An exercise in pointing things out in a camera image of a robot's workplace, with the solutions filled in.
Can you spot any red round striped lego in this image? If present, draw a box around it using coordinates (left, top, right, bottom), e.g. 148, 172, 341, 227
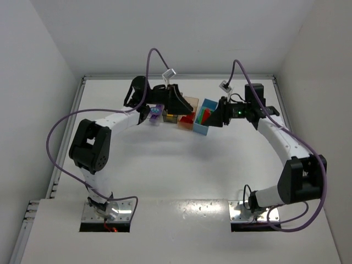
197, 107, 213, 125

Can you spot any purple flower print lego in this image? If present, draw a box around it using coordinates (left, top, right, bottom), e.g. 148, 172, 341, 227
150, 105, 163, 116

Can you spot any red sloped lego brick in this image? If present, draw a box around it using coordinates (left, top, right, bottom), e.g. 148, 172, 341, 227
179, 113, 195, 127

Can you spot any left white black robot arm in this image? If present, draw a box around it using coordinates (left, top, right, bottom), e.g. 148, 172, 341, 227
69, 76, 193, 216

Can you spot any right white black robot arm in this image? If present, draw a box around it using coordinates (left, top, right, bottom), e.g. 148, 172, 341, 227
204, 84, 327, 213

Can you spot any smoky grey plastic container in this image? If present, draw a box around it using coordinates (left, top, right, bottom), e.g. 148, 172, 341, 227
162, 114, 178, 124

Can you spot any orange translucent plastic container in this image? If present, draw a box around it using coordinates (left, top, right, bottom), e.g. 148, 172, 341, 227
177, 95, 200, 130

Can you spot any blue plastic container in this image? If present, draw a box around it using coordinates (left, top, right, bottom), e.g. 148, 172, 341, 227
192, 98, 218, 136

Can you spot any clear plastic container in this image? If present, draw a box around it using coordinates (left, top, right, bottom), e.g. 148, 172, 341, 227
143, 115, 163, 127

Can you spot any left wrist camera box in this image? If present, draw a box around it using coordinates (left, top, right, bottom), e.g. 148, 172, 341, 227
162, 68, 176, 82

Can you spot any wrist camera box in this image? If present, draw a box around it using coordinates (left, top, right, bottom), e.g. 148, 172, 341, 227
219, 80, 233, 94
162, 68, 176, 82

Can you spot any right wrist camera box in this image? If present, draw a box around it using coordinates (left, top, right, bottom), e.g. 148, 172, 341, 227
219, 80, 233, 94

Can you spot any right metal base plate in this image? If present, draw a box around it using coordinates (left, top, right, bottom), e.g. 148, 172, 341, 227
228, 200, 269, 224

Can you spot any metal base plate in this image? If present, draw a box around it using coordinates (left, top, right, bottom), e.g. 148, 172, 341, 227
228, 200, 269, 224
81, 200, 133, 223

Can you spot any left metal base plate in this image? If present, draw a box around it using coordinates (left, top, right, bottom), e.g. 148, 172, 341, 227
81, 200, 133, 223

